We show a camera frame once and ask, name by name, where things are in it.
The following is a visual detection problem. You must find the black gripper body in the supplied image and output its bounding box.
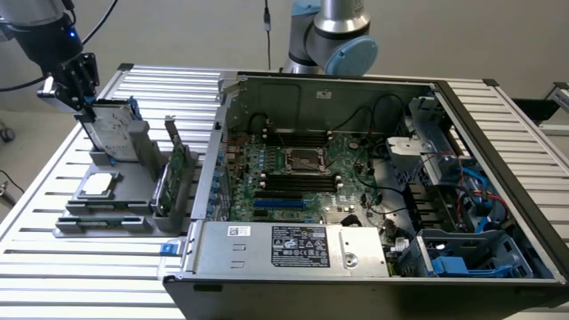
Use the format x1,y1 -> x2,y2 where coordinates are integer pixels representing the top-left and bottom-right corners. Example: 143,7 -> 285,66
7,13 -> 87,77

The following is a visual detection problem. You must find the hard disk with blue bracket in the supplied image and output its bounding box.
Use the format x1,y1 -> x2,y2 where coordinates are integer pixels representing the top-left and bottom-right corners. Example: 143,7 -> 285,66
84,96 -> 144,165

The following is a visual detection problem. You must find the blue disk bay latch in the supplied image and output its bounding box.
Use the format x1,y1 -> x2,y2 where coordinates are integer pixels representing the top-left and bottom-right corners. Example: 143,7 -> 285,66
429,255 -> 469,278

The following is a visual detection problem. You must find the metal disk bay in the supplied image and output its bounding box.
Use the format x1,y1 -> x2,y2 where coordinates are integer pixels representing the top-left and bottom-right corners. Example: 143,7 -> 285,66
414,227 -> 536,279

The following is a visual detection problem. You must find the silver CPU chip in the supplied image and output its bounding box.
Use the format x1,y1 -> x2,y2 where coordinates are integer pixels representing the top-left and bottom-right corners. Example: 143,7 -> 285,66
83,172 -> 123,198

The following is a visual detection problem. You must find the grey parts rack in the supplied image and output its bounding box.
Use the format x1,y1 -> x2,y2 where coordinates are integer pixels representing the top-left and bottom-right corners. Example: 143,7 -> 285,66
52,115 -> 207,239

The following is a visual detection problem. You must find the green graphics card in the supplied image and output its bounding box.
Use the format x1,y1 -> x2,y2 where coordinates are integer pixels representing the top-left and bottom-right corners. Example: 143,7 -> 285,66
153,115 -> 187,215

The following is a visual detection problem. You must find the black RAM slot bank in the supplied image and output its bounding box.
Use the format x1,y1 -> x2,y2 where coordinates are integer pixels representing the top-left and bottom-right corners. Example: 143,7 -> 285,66
261,128 -> 333,147
260,171 -> 344,193

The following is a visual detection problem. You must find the blue case latch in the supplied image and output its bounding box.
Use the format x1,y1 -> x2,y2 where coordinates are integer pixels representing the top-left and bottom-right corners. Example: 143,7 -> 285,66
159,242 -> 184,257

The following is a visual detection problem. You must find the CPU socket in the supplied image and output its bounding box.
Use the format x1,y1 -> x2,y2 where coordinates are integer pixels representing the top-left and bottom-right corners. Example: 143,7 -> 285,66
281,145 -> 332,175

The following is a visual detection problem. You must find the black expansion slot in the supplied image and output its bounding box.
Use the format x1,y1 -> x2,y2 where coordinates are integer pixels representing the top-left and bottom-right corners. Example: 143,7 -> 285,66
252,190 -> 309,201

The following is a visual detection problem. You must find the blue expansion slot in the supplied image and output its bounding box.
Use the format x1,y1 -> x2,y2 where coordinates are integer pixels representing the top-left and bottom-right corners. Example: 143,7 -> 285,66
252,198 -> 309,210

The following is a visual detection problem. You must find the green motherboard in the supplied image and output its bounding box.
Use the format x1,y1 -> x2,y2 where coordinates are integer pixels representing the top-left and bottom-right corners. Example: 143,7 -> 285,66
220,128 -> 384,228

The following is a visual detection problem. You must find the silver power supply unit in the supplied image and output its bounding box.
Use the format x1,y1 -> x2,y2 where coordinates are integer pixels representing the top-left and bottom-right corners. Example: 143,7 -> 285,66
185,220 -> 393,279

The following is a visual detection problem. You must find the silver chipset heatsink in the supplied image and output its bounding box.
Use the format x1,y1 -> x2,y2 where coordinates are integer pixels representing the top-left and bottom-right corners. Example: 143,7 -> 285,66
325,211 -> 373,228

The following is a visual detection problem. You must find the metal drive cage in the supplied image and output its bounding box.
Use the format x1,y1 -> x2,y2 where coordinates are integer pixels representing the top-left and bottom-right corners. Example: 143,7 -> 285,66
384,95 -> 464,187

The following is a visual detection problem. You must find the black open PC case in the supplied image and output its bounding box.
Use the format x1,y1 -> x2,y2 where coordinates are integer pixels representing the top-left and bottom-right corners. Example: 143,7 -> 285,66
160,70 -> 569,320

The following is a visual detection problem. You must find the aluminium side table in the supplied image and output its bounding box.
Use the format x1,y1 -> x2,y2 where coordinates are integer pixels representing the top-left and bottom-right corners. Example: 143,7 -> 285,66
538,81 -> 569,135

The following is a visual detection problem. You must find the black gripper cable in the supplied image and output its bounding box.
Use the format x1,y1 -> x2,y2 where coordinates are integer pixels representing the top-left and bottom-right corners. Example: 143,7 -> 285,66
0,0 -> 120,93

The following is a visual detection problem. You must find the thin black hanging cable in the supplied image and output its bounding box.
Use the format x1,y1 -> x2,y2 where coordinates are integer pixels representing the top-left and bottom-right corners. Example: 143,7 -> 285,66
263,0 -> 273,70

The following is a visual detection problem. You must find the black internal case cable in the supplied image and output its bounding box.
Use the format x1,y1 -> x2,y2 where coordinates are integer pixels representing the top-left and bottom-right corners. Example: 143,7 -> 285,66
332,93 -> 412,134

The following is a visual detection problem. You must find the blue data wire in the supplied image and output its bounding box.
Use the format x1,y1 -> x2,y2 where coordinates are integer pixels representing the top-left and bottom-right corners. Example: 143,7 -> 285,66
460,162 -> 496,235

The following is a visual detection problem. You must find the red power wire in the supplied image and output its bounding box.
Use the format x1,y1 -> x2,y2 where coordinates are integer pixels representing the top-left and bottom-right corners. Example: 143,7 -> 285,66
456,179 -> 510,231

